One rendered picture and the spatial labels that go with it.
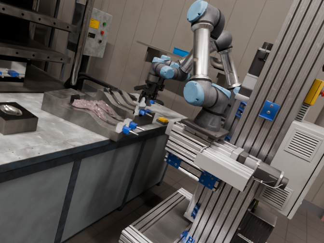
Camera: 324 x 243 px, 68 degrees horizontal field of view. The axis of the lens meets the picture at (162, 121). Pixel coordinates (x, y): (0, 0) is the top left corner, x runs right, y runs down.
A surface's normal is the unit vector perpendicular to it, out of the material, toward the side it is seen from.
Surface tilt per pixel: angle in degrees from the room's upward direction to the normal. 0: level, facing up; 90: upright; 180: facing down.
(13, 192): 90
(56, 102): 90
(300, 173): 90
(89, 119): 90
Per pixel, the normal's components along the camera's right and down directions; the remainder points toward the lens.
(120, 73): -0.51, 0.09
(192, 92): -0.79, 0.04
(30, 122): 0.81, 0.41
